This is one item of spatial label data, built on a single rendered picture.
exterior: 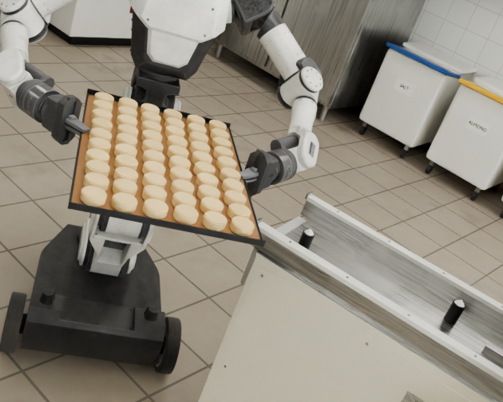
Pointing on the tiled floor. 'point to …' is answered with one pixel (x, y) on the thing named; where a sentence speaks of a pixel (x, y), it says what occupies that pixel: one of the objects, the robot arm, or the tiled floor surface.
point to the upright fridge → (334, 42)
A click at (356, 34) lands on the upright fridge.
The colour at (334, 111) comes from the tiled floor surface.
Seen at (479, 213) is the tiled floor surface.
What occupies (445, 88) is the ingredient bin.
